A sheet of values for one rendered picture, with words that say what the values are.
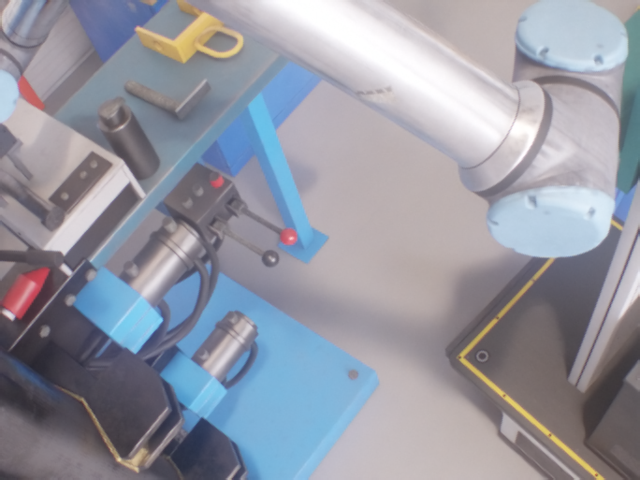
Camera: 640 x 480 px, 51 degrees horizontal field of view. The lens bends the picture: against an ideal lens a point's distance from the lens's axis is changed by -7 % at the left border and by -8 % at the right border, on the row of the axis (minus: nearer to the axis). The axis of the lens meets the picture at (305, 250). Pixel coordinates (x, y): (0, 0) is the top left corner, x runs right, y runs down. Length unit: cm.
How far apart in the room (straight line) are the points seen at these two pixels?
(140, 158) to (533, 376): 118
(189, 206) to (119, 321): 29
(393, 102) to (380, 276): 178
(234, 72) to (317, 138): 124
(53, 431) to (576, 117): 96
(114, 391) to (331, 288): 125
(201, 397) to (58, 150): 74
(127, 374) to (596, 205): 95
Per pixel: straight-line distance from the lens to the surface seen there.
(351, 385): 224
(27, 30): 121
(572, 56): 90
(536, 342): 205
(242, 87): 165
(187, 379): 188
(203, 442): 185
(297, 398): 225
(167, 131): 163
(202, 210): 153
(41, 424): 125
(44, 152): 157
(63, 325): 156
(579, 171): 82
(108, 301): 149
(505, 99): 80
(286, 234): 147
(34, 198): 144
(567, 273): 215
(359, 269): 253
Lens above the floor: 221
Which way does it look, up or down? 58 degrees down
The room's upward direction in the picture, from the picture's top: 22 degrees counter-clockwise
